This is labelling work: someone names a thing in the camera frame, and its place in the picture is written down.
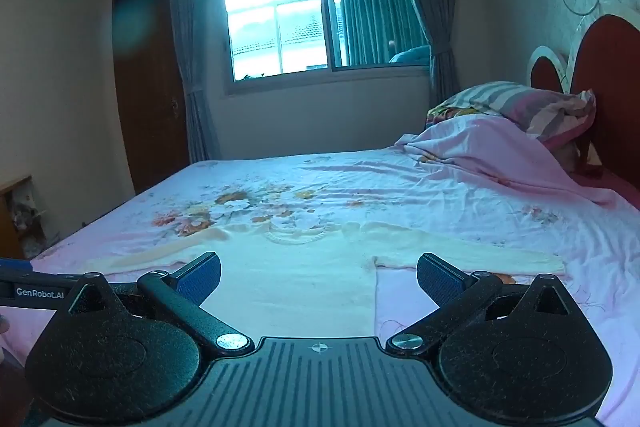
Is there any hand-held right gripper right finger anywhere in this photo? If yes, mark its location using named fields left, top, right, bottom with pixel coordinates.
left=386, top=252, right=576, bottom=354

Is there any wooden bedside cabinet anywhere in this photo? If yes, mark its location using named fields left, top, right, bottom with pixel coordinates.
left=0, top=175, right=57, bottom=261

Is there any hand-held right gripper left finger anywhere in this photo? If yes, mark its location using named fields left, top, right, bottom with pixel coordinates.
left=65, top=251, right=256, bottom=357

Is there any window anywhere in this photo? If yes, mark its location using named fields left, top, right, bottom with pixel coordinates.
left=214, top=0, right=434, bottom=84

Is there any pink quilt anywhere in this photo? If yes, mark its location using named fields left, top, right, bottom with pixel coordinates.
left=394, top=113, right=623, bottom=208

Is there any brown wooden door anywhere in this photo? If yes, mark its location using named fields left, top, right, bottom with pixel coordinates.
left=110, top=0, right=194, bottom=196

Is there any floral pillow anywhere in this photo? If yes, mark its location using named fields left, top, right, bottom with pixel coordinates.
left=425, top=104, right=482, bottom=128

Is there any floral pink bed sheet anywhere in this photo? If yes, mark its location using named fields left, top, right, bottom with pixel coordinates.
left=0, top=142, right=640, bottom=423

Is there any striped pillow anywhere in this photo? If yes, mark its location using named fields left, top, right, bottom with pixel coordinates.
left=444, top=80, right=599, bottom=151

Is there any red and white headboard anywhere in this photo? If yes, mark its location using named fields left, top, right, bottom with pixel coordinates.
left=526, top=13, right=640, bottom=190

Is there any cream knit sweater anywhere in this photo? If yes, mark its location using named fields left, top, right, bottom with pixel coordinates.
left=97, top=219, right=568, bottom=339

